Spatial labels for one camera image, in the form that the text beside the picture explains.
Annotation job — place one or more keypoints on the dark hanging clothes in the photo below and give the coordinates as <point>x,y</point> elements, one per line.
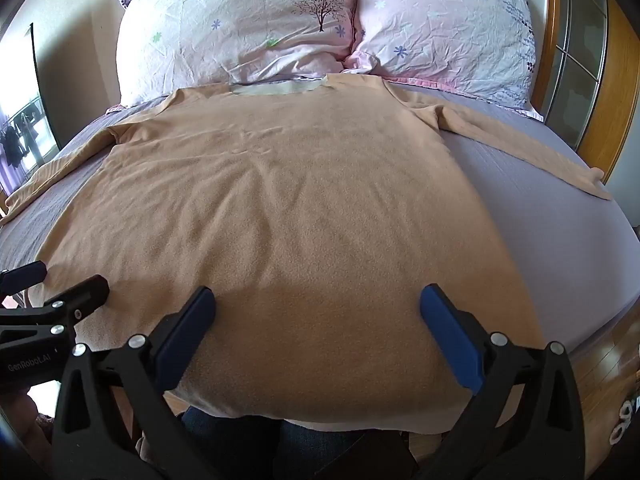
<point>17,140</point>

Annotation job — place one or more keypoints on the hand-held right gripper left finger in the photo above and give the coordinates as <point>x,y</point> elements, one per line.
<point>186,340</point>

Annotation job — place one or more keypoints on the white slipper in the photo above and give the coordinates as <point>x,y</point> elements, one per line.
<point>625,420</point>

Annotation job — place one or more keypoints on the tree print pillow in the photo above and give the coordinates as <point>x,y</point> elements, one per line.
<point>235,25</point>

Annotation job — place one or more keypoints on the pink flower print pillow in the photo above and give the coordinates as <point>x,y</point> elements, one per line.
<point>440,25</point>

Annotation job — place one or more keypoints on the beige long-sleeve shirt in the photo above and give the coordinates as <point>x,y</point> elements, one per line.
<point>300,200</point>

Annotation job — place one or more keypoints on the wooden headboard with glass panels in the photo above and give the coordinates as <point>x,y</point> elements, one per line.
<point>595,140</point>

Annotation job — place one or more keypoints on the window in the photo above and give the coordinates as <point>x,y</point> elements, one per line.
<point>30,110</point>

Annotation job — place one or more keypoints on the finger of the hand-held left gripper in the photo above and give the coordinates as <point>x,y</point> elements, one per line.
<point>24,275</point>
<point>82,296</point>

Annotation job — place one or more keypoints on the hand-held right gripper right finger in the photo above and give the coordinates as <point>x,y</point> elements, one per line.
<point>450,341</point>

